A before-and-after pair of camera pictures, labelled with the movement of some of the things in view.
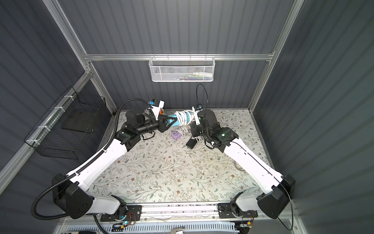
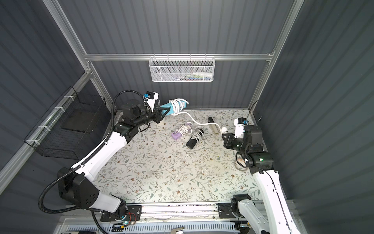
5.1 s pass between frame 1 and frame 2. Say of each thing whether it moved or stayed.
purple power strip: stayed
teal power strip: moved
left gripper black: moved
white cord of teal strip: moved
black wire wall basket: stayed
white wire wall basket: stayed
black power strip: stayed
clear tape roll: stayed
